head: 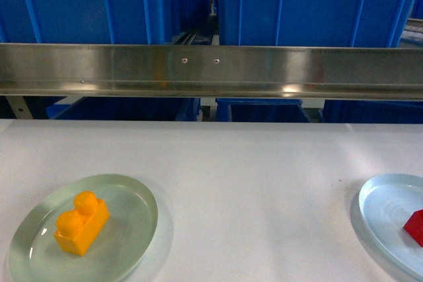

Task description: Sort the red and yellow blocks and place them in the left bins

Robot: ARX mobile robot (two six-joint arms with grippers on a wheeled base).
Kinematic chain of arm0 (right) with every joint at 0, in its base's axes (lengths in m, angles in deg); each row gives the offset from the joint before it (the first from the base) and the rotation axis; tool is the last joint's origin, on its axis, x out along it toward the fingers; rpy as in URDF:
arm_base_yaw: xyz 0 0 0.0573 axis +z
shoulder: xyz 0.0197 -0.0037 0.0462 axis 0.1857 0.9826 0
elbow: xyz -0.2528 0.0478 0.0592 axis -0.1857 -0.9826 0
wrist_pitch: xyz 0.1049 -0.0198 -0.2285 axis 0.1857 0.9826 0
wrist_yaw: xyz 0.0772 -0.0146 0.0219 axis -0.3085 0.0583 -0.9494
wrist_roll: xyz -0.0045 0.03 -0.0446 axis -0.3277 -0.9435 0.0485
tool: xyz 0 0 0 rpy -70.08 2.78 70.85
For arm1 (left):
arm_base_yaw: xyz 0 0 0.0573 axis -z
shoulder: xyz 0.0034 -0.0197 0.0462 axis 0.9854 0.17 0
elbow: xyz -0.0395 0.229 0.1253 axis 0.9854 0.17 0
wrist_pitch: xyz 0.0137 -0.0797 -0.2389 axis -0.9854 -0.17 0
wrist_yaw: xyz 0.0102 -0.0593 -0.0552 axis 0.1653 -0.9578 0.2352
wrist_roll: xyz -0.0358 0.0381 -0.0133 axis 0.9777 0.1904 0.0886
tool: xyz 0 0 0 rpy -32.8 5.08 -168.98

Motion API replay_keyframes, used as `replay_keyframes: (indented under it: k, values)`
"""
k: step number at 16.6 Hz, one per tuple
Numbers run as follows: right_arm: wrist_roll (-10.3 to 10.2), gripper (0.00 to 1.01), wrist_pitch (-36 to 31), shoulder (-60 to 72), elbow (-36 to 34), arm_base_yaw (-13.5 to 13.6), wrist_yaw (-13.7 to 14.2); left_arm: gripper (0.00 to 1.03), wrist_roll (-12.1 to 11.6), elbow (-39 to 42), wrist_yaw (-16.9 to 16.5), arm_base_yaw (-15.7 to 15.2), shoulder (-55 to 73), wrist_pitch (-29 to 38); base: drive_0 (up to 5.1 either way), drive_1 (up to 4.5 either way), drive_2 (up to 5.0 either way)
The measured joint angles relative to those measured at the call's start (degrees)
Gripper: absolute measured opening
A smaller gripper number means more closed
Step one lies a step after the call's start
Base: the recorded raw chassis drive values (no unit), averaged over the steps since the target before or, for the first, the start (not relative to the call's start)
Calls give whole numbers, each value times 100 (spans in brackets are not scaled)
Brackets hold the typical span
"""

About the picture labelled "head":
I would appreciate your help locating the large blue bin right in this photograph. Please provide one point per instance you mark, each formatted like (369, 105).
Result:
(323, 23)

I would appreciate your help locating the red toy building block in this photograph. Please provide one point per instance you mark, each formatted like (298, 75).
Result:
(414, 226)

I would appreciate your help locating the stainless steel rack rail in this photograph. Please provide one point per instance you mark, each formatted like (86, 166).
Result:
(215, 71)

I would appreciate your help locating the large blue bin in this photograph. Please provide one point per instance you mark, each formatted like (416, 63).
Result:
(86, 21)
(323, 23)

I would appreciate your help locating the pale blue round plate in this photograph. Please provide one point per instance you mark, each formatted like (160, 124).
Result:
(386, 202)

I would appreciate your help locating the large blue bin left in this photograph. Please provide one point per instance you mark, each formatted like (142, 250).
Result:
(86, 21)

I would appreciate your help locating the yellow toy building block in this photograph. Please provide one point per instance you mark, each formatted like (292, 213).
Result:
(77, 229)

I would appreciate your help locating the lower blue bin left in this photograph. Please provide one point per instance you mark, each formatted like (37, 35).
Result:
(132, 109)

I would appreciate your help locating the pale green round plate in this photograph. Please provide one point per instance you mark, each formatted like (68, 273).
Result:
(34, 254)

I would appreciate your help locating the lower blue bin right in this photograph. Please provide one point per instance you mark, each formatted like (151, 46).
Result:
(255, 110)

